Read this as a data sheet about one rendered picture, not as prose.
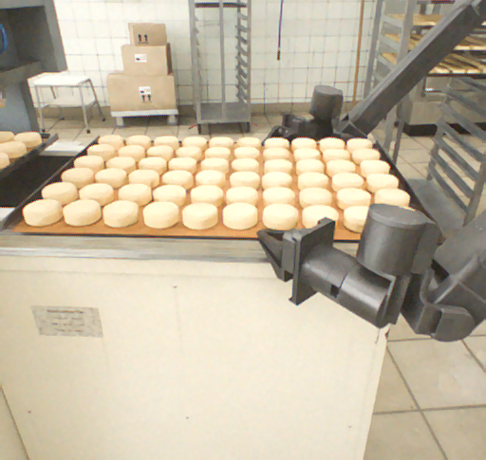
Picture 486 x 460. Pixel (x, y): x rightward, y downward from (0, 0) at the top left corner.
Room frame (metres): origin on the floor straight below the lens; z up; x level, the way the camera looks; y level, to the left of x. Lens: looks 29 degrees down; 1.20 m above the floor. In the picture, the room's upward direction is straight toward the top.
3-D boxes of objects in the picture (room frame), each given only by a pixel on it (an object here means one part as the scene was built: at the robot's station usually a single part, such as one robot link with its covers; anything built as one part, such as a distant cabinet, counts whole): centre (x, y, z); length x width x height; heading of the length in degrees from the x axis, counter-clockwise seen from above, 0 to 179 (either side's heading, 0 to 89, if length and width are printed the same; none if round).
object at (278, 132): (0.90, -0.07, 0.89); 0.09 x 0.07 x 0.07; 132
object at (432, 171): (2.14, -1.08, 0.24); 0.64 x 0.03 x 0.03; 176
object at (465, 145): (2.14, -1.08, 0.51); 0.64 x 0.03 x 0.03; 176
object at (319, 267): (0.42, -0.10, 0.90); 0.07 x 0.07 x 0.10; 42
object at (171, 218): (0.54, 0.12, 0.91); 0.05 x 0.05 x 0.02
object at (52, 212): (0.55, 0.29, 0.91); 0.05 x 0.05 x 0.02
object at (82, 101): (4.07, 1.65, 0.23); 0.45 x 0.45 x 0.46; 87
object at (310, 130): (0.95, -0.12, 0.90); 0.07 x 0.07 x 0.10; 42
